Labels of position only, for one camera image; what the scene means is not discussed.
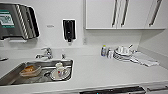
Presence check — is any small chrome sink knob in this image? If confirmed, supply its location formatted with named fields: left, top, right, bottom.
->
left=60, top=53, right=66, bottom=60

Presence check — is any black soap dispenser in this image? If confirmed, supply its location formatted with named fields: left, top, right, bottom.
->
left=62, top=18, right=77, bottom=43

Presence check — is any small white bottle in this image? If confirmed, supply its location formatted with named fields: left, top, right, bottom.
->
left=107, top=46, right=114, bottom=59

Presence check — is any white cup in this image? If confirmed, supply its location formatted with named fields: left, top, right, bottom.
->
left=49, top=61, right=72, bottom=81

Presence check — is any chrome faucet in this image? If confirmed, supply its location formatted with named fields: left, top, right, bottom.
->
left=35, top=46, right=54, bottom=61

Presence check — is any stack of white plates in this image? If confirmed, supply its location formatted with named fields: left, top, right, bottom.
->
left=113, top=45, right=136, bottom=62

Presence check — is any bowl with orange food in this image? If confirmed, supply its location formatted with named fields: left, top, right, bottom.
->
left=19, top=64, right=43, bottom=78

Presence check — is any white cloth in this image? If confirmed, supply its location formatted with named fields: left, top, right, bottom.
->
left=129, top=54, right=161, bottom=67

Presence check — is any steel paper towel dispenser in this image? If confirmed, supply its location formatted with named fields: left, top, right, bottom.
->
left=0, top=2, right=41, bottom=42

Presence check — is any stainless steel sink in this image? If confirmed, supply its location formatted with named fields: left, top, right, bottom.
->
left=0, top=59, right=75, bottom=87

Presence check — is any white narrow drawer cabinet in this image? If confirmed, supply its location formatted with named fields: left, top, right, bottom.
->
left=146, top=83, right=168, bottom=94

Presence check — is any white wall outlet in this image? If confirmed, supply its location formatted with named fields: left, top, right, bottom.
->
left=82, top=37, right=88, bottom=45

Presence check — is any white three-door wall cabinet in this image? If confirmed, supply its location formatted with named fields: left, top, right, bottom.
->
left=84, top=0, right=168, bottom=30

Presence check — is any small wall label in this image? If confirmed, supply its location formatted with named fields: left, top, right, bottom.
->
left=45, top=24, right=55, bottom=29

